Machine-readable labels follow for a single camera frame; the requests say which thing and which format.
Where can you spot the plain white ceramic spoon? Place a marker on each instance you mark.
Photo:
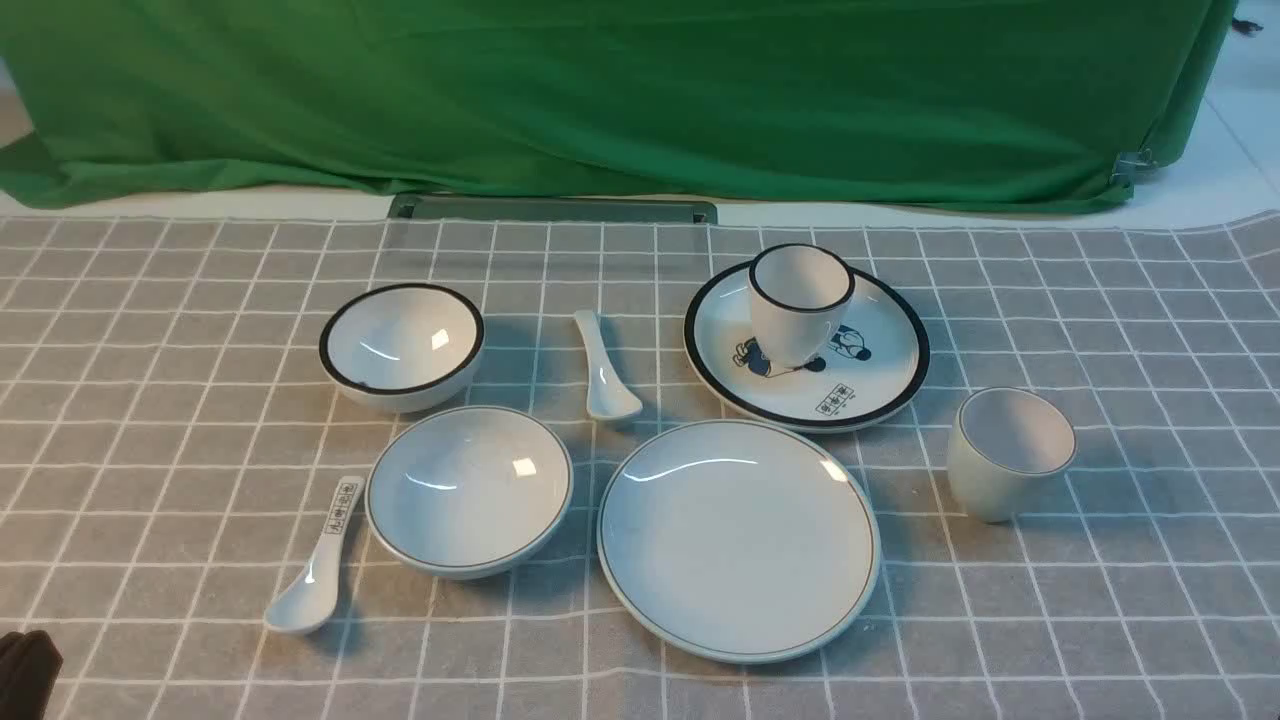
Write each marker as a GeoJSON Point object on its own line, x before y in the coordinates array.
{"type": "Point", "coordinates": [609, 399]}

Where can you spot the grey-rimmed white cup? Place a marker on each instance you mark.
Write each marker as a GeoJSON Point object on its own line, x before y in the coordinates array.
{"type": "Point", "coordinates": [1007, 444]}

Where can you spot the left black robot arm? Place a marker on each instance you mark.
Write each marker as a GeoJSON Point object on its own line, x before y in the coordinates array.
{"type": "Point", "coordinates": [30, 666]}

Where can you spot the black-rimmed white cup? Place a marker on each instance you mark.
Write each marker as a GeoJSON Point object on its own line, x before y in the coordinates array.
{"type": "Point", "coordinates": [799, 295]}

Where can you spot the grey-rimmed white plate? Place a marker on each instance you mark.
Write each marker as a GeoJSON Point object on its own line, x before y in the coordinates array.
{"type": "Point", "coordinates": [738, 541]}

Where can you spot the black-rimmed cartoon plate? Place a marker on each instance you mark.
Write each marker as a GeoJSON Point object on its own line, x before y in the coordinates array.
{"type": "Point", "coordinates": [872, 365]}

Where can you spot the black-rimmed white bowl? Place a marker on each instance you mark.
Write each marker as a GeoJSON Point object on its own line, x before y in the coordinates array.
{"type": "Point", "coordinates": [403, 348]}

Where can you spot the white spoon with black print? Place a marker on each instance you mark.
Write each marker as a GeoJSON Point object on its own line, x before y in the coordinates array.
{"type": "Point", "coordinates": [311, 599]}

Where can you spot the metal clip on backdrop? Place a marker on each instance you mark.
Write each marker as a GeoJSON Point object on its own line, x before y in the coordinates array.
{"type": "Point", "coordinates": [1133, 167]}

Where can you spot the green backdrop cloth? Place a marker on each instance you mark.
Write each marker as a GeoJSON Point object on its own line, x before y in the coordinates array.
{"type": "Point", "coordinates": [1006, 106]}

